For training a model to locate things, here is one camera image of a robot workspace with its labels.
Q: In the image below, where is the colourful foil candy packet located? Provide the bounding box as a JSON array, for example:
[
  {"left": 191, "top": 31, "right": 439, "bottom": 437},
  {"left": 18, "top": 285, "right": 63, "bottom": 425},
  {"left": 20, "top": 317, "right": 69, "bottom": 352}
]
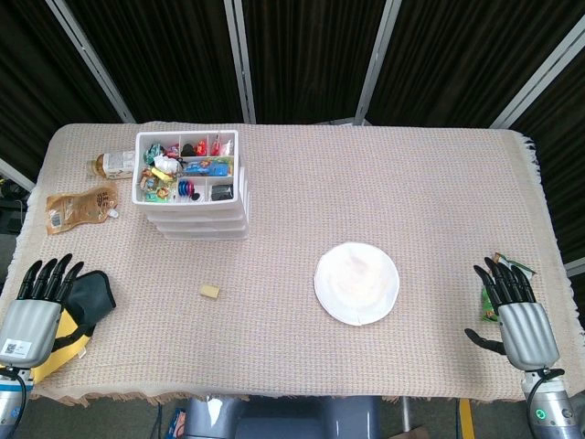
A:
[{"left": 144, "top": 185, "right": 177, "bottom": 203}]

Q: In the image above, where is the grey robot torso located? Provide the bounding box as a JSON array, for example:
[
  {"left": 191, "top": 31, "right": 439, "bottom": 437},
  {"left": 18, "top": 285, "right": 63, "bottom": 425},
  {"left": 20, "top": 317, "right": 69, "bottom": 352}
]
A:
[{"left": 185, "top": 395, "right": 381, "bottom": 439}]

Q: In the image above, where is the plastic tea bottle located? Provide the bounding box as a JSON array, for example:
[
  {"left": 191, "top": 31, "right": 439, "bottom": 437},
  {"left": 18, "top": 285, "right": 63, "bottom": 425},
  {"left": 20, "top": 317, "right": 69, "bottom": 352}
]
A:
[{"left": 84, "top": 150, "right": 138, "bottom": 180}]

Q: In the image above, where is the green snack packet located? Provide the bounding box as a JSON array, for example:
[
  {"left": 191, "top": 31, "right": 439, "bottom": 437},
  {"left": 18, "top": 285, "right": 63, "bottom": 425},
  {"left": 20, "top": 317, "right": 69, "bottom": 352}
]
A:
[{"left": 478, "top": 251, "right": 537, "bottom": 325}]

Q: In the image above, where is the clear plastic drawer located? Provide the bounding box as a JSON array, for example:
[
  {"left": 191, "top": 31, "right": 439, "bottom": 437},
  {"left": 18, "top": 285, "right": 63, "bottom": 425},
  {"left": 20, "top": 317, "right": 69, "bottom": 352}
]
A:
[
  {"left": 157, "top": 228, "right": 251, "bottom": 242},
  {"left": 144, "top": 206, "right": 249, "bottom": 220},
  {"left": 150, "top": 218, "right": 250, "bottom": 231}
]

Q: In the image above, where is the yellow and black cloth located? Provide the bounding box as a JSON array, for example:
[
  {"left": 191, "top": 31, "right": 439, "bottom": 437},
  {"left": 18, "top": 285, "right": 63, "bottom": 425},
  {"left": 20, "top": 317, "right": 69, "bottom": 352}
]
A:
[{"left": 29, "top": 269, "right": 118, "bottom": 385}]

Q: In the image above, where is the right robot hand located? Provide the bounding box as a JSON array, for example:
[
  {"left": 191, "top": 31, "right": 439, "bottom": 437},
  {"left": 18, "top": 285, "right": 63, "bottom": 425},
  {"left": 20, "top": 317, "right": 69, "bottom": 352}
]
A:
[{"left": 464, "top": 256, "right": 561, "bottom": 370}]

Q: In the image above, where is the beige woven tablecloth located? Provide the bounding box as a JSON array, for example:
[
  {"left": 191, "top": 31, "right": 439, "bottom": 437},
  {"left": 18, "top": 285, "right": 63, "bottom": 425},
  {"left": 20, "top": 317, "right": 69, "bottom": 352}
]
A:
[{"left": 0, "top": 119, "right": 585, "bottom": 409}]

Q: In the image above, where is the blue snack packet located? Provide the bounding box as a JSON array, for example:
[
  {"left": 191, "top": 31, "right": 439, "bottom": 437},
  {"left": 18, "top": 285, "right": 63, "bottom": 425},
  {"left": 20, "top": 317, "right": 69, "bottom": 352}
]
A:
[{"left": 184, "top": 162, "right": 229, "bottom": 178}]

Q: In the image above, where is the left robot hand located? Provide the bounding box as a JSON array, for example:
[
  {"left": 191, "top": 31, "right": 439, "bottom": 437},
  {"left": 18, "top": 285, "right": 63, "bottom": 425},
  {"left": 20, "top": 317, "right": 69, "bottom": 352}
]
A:
[{"left": 0, "top": 253, "right": 86, "bottom": 369}]

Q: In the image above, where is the white crumpled wrapper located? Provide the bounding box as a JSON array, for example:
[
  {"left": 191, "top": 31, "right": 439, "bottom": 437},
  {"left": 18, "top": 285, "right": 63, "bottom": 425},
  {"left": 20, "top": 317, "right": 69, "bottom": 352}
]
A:
[{"left": 154, "top": 155, "right": 184, "bottom": 174}]

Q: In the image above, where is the blue and pink packet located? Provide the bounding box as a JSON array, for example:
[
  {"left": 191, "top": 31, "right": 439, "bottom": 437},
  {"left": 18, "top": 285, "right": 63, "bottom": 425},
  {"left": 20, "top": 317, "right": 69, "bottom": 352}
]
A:
[{"left": 166, "top": 406, "right": 188, "bottom": 439}]

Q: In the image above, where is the red and white packet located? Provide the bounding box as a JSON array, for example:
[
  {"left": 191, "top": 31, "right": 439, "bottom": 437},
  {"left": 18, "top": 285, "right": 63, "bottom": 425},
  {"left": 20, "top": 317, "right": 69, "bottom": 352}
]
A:
[{"left": 210, "top": 134, "right": 233, "bottom": 157}]

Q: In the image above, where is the grey metal partition post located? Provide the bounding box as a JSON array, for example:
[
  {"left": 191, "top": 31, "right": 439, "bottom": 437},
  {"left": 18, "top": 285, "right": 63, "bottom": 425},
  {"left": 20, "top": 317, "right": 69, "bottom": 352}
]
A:
[
  {"left": 488, "top": 20, "right": 585, "bottom": 130},
  {"left": 354, "top": 0, "right": 403, "bottom": 125},
  {"left": 45, "top": 0, "right": 137, "bottom": 123},
  {"left": 0, "top": 157, "right": 37, "bottom": 192},
  {"left": 222, "top": 0, "right": 257, "bottom": 124}
]

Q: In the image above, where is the brown spout pouch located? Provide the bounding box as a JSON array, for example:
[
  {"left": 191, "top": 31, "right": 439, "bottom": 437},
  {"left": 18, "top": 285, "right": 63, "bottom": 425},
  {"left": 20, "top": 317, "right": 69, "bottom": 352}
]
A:
[{"left": 44, "top": 182, "right": 122, "bottom": 237}]

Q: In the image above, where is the white paper plate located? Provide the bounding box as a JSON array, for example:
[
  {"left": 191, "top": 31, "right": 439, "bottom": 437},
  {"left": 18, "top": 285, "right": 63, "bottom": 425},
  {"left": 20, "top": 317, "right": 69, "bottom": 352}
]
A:
[{"left": 313, "top": 242, "right": 401, "bottom": 327}]

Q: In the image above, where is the white plastic drawer organizer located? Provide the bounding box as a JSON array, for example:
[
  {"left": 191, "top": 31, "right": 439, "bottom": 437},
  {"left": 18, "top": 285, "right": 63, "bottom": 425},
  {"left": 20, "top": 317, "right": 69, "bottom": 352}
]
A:
[{"left": 131, "top": 129, "right": 252, "bottom": 242}]

